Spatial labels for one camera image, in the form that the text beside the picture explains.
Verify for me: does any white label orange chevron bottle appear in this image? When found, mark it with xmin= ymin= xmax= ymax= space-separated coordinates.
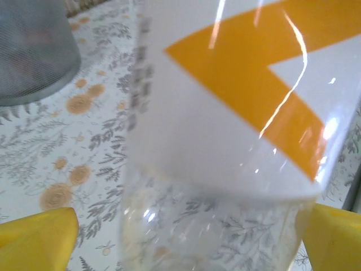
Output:
xmin=117 ymin=0 xmax=361 ymax=271

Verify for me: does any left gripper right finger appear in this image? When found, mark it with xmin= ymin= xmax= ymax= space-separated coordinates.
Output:
xmin=303 ymin=203 xmax=361 ymax=271

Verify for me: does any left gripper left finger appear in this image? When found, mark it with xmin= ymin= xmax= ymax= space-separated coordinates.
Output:
xmin=0 ymin=207 xmax=80 ymax=271

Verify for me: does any floral plastic tablecloth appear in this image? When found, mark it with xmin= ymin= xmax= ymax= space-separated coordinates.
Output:
xmin=0 ymin=0 xmax=361 ymax=271

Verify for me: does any grey mesh waste bin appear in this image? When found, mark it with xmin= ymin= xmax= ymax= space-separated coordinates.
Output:
xmin=0 ymin=0 xmax=82 ymax=107

